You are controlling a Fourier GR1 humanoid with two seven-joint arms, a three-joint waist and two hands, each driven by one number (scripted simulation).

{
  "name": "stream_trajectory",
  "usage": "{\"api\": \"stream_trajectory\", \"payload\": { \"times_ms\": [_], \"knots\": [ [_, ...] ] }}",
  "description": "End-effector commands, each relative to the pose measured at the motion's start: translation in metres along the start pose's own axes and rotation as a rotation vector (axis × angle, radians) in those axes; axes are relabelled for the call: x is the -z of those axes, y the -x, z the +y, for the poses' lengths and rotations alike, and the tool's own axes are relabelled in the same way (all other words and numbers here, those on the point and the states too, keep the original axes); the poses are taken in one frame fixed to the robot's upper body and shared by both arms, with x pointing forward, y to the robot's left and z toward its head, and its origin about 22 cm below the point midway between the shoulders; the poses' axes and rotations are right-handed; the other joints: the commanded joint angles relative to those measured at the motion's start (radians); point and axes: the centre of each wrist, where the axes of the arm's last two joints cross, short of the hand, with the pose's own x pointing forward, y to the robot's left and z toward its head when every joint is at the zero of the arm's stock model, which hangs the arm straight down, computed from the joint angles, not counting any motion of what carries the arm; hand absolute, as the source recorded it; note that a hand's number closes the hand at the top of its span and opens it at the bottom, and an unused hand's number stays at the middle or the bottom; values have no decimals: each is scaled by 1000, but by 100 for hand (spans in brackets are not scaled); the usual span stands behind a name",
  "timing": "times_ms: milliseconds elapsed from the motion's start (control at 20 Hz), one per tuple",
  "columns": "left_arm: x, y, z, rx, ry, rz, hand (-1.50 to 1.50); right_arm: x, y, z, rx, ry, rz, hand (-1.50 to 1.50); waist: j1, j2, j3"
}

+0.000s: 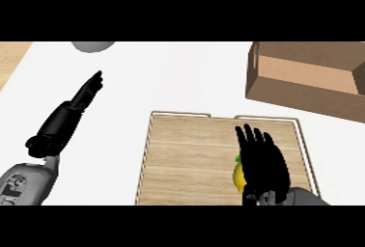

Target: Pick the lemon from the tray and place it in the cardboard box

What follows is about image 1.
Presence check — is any yellow lemon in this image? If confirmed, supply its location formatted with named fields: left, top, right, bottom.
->
left=231, top=154, right=247, bottom=195

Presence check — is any cardboard box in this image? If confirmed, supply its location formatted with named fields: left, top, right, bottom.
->
left=244, top=41, right=365, bottom=124

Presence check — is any wooden tray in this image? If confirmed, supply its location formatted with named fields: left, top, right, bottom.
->
left=135, top=110, right=323, bottom=206

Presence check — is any pale wooden board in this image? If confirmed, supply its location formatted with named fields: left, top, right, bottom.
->
left=0, top=41, right=35, bottom=92

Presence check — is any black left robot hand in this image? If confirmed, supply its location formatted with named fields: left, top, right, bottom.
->
left=24, top=69, right=104, bottom=159

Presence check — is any grey round object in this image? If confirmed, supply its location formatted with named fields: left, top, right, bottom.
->
left=70, top=41, right=117, bottom=54

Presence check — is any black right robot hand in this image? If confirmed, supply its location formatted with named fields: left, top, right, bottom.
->
left=234, top=123, right=293, bottom=206

